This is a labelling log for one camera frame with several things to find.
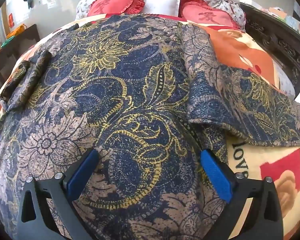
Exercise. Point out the white pillow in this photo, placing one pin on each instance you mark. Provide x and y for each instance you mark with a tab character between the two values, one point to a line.
162	3

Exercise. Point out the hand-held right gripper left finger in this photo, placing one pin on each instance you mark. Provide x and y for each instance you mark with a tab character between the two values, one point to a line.
82	172

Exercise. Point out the row of colourful packets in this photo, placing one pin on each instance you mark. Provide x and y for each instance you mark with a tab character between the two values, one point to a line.
290	17

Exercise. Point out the green packet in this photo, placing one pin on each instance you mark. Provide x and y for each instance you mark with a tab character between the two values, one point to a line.
7	42

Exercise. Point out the dark carved wooden headboard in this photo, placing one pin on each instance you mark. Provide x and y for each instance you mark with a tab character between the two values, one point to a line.
272	37

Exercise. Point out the printed blanket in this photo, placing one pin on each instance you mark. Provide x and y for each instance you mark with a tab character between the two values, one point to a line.
277	170

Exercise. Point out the red heart pillow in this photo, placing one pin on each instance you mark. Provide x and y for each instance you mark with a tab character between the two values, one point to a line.
112	3
205	15

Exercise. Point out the blue floral patterned shirt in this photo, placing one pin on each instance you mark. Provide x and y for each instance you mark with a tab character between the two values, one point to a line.
127	92

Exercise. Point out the orange bag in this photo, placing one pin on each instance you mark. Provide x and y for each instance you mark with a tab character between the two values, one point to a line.
16	31

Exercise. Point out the dark wooden table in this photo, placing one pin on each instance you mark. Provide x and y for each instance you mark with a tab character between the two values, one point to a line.
22	42

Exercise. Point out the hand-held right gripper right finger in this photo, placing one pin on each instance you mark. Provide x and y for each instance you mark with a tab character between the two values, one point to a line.
215	175

